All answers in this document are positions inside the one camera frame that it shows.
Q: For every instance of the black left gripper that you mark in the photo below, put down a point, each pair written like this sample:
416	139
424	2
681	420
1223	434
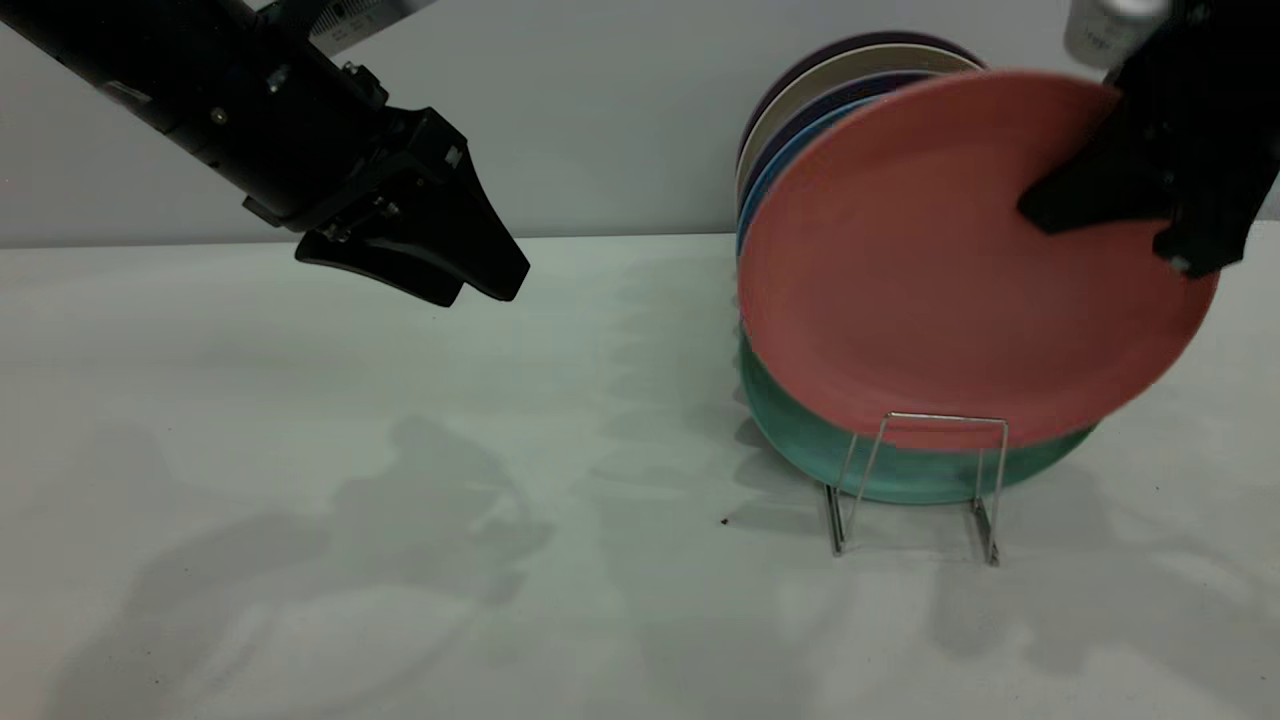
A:
400	155

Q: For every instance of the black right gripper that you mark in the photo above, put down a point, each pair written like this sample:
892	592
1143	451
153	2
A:
1215	120

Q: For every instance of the pink plate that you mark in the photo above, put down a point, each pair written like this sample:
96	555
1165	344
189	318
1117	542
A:
900	280

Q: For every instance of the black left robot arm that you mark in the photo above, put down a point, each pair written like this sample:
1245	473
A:
150	70

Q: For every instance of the dark purple plate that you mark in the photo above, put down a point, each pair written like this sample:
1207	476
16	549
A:
870	39

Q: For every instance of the beige plate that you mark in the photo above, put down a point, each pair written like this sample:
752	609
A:
830	68

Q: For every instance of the navy purple plate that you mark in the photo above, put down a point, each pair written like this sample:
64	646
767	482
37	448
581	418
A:
800	110

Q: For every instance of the blue plate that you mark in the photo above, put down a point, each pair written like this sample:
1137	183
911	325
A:
772	168

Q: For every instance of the green plate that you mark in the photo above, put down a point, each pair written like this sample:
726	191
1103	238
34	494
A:
800	440

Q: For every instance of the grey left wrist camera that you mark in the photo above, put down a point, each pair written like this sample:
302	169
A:
340	20

